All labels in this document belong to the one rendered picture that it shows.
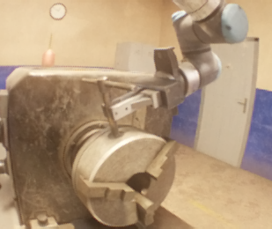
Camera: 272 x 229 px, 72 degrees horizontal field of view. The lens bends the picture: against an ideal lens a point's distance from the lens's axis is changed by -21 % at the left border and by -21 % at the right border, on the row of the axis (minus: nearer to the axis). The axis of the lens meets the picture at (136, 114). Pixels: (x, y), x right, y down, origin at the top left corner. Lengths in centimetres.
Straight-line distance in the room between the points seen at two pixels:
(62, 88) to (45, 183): 28
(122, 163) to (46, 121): 24
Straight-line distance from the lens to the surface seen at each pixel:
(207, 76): 59
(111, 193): 45
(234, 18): 48
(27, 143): 60
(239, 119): 366
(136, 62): 407
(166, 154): 51
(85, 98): 61
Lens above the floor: 135
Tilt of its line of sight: 11 degrees down
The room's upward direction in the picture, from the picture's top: 5 degrees clockwise
